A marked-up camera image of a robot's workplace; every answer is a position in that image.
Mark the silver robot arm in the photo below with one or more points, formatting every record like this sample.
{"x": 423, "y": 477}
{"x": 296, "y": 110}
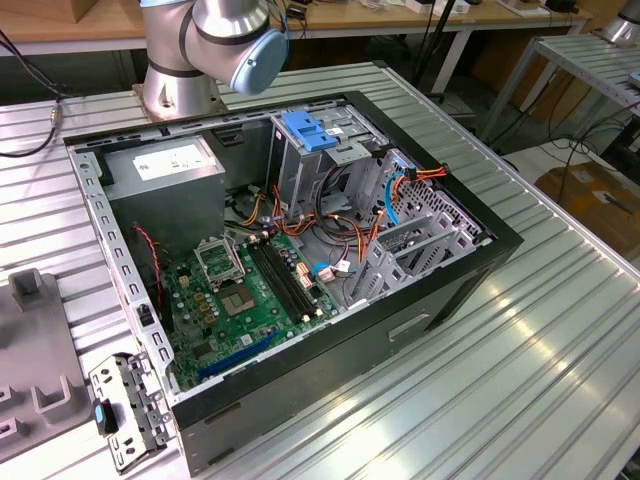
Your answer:
{"x": 170, "y": 50}

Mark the grey metal disk bay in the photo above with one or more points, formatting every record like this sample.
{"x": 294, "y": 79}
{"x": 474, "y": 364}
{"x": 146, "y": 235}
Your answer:
{"x": 430, "y": 200}

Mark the black RAM slot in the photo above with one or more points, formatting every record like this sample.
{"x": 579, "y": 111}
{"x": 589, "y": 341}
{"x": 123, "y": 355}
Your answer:
{"x": 281, "y": 280}
{"x": 294, "y": 280}

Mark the grey optical drive cage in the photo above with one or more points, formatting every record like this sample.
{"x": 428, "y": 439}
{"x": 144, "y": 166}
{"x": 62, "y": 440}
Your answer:
{"x": 300, "y": 175}

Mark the CPU socket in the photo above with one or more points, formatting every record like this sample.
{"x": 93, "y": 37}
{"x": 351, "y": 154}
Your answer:
{"x": 236, "y": 300}

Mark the blue plastic drive latch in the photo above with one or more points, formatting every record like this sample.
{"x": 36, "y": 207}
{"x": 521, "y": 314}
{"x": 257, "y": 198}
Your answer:
{"x": 307, "y": 132}

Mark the green motherboard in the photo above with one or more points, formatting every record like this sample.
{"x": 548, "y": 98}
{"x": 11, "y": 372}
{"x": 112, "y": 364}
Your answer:
{"x": 240, "y": 325}

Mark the black PC case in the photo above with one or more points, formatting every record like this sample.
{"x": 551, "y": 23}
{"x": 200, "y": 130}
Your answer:
{"x": 310, "y": 380}

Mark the blue expansion slot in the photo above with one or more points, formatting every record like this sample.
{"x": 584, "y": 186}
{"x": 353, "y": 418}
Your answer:
{"x": 235, "y": 357}

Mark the grey power supply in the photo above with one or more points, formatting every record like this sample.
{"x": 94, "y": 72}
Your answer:
{"x": 165, "y": 210}

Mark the black stand pole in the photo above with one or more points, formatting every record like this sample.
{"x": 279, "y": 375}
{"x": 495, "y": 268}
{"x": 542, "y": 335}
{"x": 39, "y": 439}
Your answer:
{"x": 432, "y": 50}

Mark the large cardboard box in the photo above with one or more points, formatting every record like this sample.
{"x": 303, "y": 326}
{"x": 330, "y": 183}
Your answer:
{"x": 590, "y": 200}

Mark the grey parts rack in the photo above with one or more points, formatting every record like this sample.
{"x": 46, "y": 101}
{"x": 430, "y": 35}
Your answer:
{"x": 40, "y": 340}

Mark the metal slat side table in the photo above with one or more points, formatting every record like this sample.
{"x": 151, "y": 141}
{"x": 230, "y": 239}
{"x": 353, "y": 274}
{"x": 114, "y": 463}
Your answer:
{"x": 575, "y": 55}

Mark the wooden desk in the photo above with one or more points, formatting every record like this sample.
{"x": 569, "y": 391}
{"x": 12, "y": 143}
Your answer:
{"x": 50, "y": 20}

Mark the metal slot bracket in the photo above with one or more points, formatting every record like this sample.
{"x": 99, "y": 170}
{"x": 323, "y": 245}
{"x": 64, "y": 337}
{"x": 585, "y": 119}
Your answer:
{"x": 135, "y": 400}

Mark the black blue bracket latch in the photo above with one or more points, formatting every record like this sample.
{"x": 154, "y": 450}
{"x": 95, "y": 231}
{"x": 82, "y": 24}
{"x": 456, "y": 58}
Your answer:
{"x": 100, "y": 415}

